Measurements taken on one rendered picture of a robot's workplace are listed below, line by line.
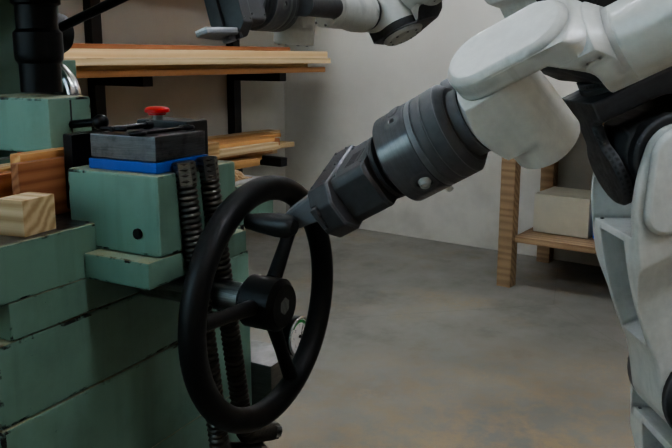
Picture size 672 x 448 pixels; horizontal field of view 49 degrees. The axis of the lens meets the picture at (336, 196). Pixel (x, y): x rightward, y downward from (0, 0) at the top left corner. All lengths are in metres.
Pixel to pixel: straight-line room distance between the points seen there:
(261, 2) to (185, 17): 3.33
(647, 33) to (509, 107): 0.12
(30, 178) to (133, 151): 0.13
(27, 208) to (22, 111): 0.21
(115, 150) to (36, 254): 0.14
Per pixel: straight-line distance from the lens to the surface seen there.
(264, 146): 4.16
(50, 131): 0.98
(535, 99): 0.64
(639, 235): 1.04
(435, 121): 0.65
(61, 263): 0.85
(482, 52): 0.63
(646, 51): 0.61
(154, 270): 0.82
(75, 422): 0.92
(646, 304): 1.10
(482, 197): 4.33
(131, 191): 0.83
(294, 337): 1.15
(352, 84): 4.71
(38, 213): 0.84
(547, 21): 0.61
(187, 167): 0.82
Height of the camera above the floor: 1.08
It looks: 11 degrees down
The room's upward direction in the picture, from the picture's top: straight up
